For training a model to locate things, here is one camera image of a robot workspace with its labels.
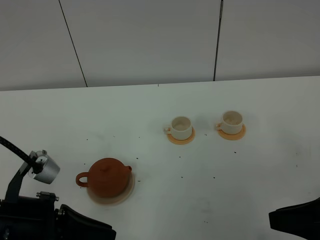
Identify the right orange cup coaster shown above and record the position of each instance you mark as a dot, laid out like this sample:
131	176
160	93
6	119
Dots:
233	137

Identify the brown clay teapot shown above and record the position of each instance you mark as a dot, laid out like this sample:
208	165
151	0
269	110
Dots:
106	178

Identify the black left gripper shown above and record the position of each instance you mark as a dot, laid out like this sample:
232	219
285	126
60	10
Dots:
29	218

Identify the left white teacup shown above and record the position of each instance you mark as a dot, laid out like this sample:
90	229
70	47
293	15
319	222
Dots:
180	128

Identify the large beige round coaster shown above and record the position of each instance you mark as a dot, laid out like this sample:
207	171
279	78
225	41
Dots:
113	201

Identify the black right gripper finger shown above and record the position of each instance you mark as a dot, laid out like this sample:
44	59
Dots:
302	220

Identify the orange cup coaster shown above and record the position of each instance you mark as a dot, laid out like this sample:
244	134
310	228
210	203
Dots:
182	142
233	137

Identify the left orange cup coaster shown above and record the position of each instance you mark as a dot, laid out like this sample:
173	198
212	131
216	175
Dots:
182	142

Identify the white teacup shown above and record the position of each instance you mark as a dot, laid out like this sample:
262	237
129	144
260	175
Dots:
180	128
231	122

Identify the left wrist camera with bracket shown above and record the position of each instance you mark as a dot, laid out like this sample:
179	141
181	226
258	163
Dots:
44	170

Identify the right white teacup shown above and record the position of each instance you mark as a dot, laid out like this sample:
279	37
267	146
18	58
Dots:
231	122

